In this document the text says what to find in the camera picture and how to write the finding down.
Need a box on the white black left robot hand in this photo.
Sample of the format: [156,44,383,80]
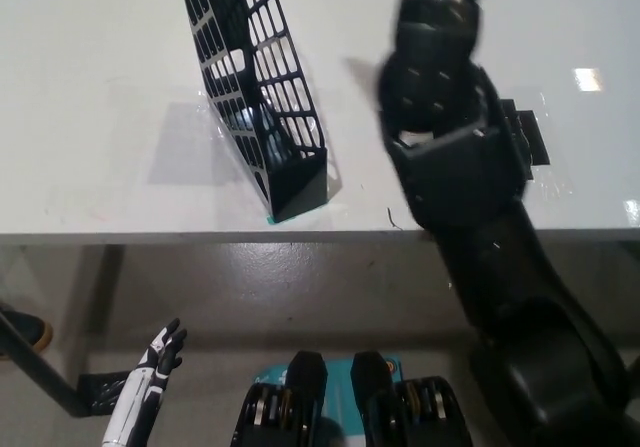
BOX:
[99,317,189,447]

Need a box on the black mesh file shelf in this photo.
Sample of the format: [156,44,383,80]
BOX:
[176,0,330,222]

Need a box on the black patterned foot plate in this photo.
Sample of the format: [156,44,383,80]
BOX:
[78,372,132,414]

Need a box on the grey table leg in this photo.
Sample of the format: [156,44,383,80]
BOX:
[77,244,126,376]

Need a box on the black slanted table strut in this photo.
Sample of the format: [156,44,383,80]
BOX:
[0,310,84,418]

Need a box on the black shoe with tan sole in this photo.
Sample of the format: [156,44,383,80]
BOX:
[0,308,54,362]

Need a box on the black tape patch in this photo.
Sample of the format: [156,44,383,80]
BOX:
[497,97,553,181]

